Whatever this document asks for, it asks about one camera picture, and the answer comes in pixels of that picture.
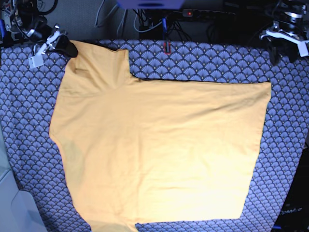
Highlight blue box overhead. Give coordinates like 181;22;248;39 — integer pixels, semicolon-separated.
117;0;184;9

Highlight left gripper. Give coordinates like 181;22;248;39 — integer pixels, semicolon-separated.
259;20;309;65

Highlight black power strip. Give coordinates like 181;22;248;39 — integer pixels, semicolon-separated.
181;9;236;21

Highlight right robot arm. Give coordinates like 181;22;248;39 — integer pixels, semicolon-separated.
0;0;78;69

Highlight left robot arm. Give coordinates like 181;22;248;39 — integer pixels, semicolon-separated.
259;0;309;65

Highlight blue handled clamp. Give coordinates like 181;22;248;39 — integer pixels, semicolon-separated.
162;17;168;41

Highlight blue fan-patterned table cloth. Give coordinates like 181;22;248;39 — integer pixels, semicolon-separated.
0;40;309;232

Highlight red and black clamp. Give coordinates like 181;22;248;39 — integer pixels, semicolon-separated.
164;41;171;55

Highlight yellow T-shirt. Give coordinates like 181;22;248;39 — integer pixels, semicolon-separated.
49;41;271;232

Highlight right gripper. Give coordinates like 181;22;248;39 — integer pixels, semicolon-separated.
28;24;78;69

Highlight black OpenArm box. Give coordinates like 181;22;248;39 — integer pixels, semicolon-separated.
273;148;309;232

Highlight white bin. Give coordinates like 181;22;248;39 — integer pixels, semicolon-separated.
0;135;47;232

